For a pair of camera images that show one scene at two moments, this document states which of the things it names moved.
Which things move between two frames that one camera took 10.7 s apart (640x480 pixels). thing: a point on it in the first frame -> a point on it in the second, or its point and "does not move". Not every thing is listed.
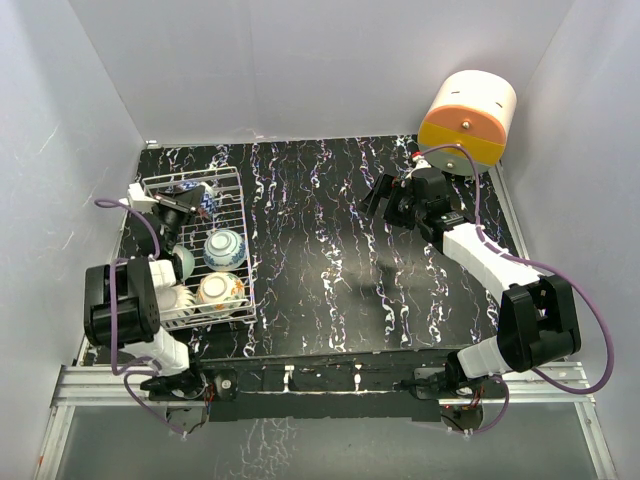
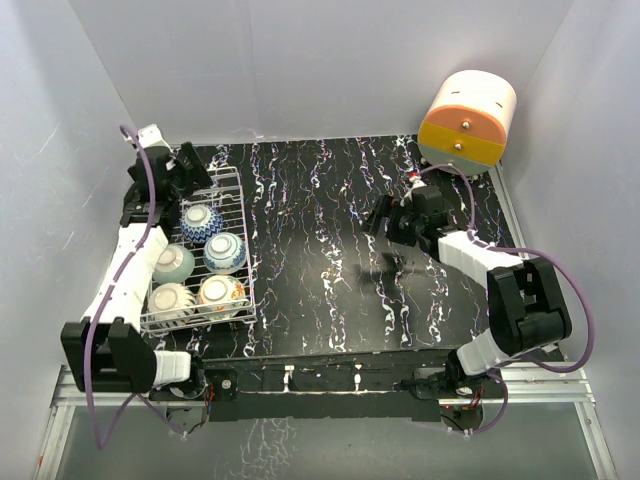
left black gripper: [182, 203] -> [196, 170]
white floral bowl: [220, 294] does not move
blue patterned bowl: [224, 250] does not move
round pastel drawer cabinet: [463, 130] does not move
